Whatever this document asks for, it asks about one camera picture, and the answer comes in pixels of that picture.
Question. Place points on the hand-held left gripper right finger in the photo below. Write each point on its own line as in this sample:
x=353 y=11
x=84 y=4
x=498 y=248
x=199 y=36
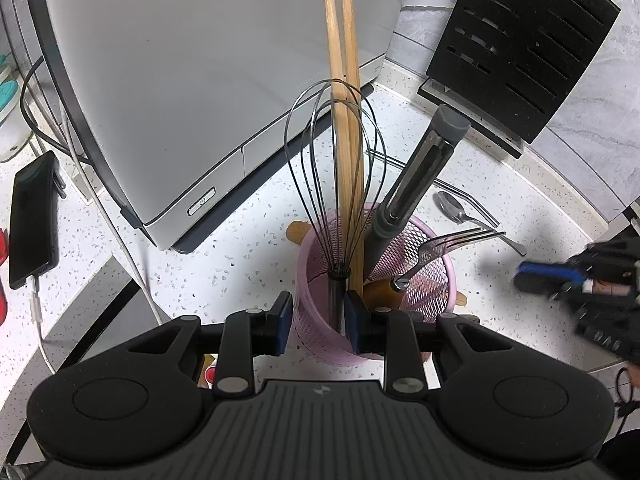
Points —
x=352 y=327

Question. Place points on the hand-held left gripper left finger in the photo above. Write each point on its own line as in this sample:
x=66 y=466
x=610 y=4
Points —
x=285 y=327

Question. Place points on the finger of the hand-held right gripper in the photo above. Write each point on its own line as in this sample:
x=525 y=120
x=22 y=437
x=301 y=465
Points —
x=550 y=290
x=542 y=270

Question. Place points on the pink mesh utensil holder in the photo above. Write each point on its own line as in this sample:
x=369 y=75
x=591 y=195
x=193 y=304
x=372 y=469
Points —
x=310 y=310

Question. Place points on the metal fork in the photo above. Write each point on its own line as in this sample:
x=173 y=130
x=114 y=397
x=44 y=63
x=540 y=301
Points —
x=429 y=254

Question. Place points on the metal spoon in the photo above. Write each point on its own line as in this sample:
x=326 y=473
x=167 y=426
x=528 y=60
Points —
x=450 y=206

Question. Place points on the bent metal straw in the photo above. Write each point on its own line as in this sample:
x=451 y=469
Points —
x=457 y=191

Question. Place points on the black slotted knife block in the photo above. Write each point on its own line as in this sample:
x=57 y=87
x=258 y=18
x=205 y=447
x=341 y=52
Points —
x=515 y=35

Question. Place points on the black smartphone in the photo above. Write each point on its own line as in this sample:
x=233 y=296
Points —
x=35 y=220

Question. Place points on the white countertop appliance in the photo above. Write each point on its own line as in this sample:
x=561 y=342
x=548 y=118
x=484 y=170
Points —
x=200 y=60

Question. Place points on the red plastic object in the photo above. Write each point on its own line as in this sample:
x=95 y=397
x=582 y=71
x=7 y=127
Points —
x=2 y=250

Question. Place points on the white bowl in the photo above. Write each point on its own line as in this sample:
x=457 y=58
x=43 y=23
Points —
x=15 y=135

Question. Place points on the teal plastic lid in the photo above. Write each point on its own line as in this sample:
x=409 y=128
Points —
x=9 y=92

